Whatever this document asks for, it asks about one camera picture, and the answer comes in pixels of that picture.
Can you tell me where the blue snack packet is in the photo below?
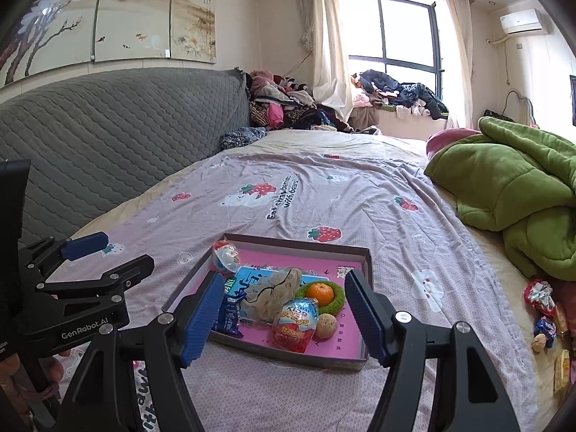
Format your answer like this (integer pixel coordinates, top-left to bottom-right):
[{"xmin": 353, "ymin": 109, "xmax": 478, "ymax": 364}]
[{"xmin": 212, "ymin": 292, "xmax": 246, "ymax": 338}]

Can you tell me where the blue red toy egg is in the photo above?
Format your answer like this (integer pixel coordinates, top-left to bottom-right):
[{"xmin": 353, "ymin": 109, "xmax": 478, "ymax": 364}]
[{"xmin": 271, "ymin": 297, "xmax": 318, "ymax": 354}]

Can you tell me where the brown walnut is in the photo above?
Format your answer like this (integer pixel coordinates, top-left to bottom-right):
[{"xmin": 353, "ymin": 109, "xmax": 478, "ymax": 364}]
[{"xmin": 314, "ymin": 313, "xmax": 339, "ymax": 340}]

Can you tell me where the large orange tangerine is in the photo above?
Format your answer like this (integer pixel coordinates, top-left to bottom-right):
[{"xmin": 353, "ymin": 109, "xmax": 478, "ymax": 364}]
[{"xmin": 306, "ymin": 282, "xmax": 335, "ymax": 307}]

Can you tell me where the green fuzzy ring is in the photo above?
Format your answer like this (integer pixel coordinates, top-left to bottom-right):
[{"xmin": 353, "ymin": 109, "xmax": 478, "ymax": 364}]
[{"xmin": 294, "ymin": 279, "xmax": 347, "ymax": 318}]

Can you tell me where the left hand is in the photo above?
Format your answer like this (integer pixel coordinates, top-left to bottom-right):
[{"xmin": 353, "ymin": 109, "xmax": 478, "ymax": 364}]
[{"xmin": 1, "ymin": 354, "xmax": 63, "ymax": 419}]

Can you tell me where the yellow snack packet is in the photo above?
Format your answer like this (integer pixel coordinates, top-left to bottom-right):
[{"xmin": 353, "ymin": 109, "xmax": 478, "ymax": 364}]
[{"xmin": 554, "ymin": 349, "xmax": 571, "ymax": 394}]

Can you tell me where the blue wrapped candy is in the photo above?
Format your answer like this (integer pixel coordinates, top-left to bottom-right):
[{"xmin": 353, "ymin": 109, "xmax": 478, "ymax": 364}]
[{"xmin": 531, "ymin": 316, "xmax": 557, "ymax": 353}]

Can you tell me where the grey quilted headboard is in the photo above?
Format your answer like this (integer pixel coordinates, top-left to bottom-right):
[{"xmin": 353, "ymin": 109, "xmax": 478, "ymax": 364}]
[{"xmin": 1, "ymin": 67, "xmax": 250, "ymax": 245}]

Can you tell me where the grey shallow box tray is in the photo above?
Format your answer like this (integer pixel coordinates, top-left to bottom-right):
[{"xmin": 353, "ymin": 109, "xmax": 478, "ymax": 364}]
[{"xmin": 163, "ymin": 234, "xmax": 373, "ymax": 370}]

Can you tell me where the red wrapped candy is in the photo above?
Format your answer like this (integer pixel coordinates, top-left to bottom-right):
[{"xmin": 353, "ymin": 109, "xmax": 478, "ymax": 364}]
[{"xmin": 523, "ymin": 279, "xmax": 557, "ymax": 318}]

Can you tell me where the dark patterned cloth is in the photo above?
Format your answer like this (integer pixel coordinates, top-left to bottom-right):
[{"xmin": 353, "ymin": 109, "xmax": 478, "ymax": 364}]
[{"xmin": 220, "ymin": 127, "xmax": 267, "ymax": 150}]

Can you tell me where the green quilted blanket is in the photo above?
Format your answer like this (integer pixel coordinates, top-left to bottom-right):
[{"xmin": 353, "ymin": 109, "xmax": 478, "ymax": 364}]
[{"xmin": 425, "ymin": 116, "xmax": 575, "ymax": 282}]

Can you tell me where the pile of clothes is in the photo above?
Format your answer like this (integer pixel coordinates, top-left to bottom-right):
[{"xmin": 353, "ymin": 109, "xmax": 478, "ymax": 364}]
[{"xmin": 246, "ymin": 70, "xmax": 352, "ymax": 133}]

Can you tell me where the pink pillow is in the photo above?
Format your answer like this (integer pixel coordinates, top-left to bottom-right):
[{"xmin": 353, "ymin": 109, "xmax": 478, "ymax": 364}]
[{"xmin": 426, "ymin": 128, "xmax": 480, "ymax": 160}]

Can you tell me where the clothes pile on windowsill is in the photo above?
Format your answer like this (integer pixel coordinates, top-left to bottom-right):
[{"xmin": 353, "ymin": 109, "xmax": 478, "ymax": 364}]
[{"xmin": 351, "ymin": 69, "xmax": 449, "ymax": 120}]

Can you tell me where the beige left curtain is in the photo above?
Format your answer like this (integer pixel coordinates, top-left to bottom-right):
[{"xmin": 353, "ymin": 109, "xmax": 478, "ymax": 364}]
[{"xmin": 300, "ymin": 0, "xmax": 352, "ymax": 120}]

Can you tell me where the beige curtain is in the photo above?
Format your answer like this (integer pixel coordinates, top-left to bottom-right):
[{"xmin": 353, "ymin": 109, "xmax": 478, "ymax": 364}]
[
  {"xmin": 445, "ymin": 0, "xmax": 474, "ymax": 129},
  {"xmin": 300, "ymin": 0, "xmax": 352, "ymax": 120}
]

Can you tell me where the black television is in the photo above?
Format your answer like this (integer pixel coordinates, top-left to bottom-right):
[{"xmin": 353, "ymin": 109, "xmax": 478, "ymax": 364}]
[{"xmin": 569, "ymin": 75, "xmax": 576, "ymax": 127}]

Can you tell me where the dark framed window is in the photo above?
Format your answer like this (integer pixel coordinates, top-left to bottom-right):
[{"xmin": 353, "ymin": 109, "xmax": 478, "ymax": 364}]
[{"xmin": 339, "ymin": 0, "xmax": 443, "ymax": 96}]

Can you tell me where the white air conditioner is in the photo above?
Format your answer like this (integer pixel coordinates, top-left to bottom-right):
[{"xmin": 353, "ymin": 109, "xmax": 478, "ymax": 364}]
[{"xmin": 500, "ymin": 8, "xmax": 547, "ymax": 35}]

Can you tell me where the beige right curtain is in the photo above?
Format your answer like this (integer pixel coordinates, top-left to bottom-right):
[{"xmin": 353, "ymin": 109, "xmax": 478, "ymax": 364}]
[{"xmin": 445, "ymin": 0, "xmax": 474, "ymax": 129}]

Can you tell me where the flower wall painting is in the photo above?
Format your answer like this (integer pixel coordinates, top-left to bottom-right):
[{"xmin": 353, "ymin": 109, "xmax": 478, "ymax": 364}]
[{"xmin": 1, "ymin": 0, "xmax": 217, "ymax": 86}]

